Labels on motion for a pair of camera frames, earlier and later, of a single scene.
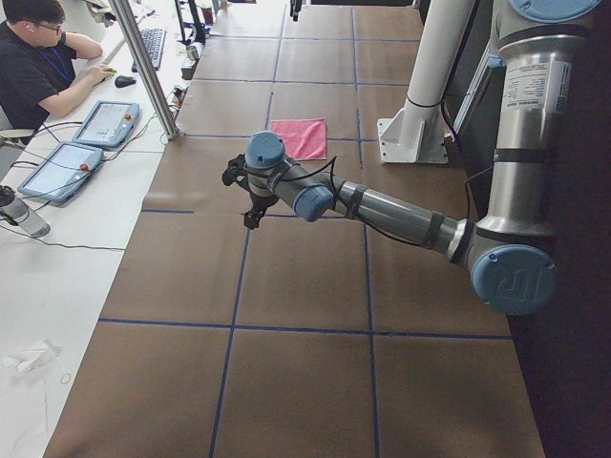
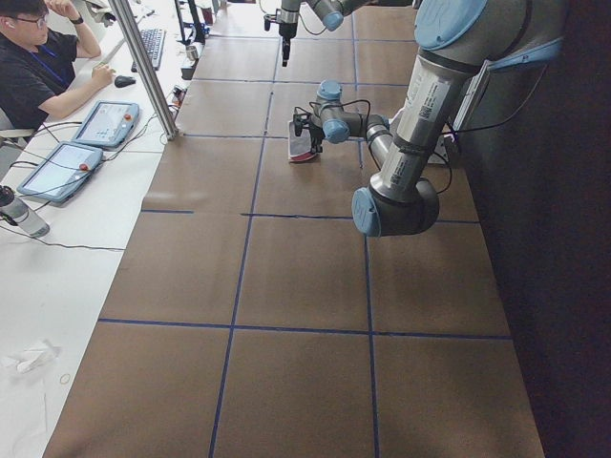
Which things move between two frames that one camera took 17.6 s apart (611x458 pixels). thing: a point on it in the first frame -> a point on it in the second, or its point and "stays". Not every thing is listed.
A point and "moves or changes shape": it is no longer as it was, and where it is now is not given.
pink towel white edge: (304, 138) moves or changes shape
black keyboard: (154, 43) stays
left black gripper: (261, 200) -> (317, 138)
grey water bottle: (18, 213) stays
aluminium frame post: (120, 9) stays
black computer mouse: (124, 80) stays
